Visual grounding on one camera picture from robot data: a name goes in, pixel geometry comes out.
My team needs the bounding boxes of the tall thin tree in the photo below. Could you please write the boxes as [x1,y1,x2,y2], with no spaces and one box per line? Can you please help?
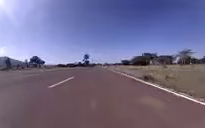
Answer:
[82,53,91,66]

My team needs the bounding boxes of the distant row of trees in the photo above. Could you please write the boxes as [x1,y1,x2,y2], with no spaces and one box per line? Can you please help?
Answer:
[55,62,106,68]

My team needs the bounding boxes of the reddish brown asphalt road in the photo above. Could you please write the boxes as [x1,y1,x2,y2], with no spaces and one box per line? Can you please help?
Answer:
[0,65,205,128]

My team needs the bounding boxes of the group of buildings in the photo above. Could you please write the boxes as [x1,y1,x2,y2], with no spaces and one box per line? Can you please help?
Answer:
[120,52,175,66]

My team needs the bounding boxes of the white dashed centre line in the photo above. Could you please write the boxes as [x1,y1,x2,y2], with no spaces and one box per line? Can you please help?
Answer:
[47,75,76,89]

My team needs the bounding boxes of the round dark tree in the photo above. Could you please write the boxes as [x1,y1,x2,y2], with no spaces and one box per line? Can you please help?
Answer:
[28,55,46,68]

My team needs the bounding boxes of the white solid edge line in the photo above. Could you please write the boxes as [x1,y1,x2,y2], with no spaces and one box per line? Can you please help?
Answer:
[105,67,205,110]

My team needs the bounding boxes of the dry grass verge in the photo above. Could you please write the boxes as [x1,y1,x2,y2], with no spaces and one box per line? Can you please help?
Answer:
[0,66,58,75]
[106,63,205,105]

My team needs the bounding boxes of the wide crowned tree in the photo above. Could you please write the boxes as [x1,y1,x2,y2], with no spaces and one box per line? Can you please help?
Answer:
[175,48,197,65]

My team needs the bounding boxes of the low building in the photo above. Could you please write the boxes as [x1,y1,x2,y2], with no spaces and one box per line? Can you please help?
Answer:
[0,56,26,71]

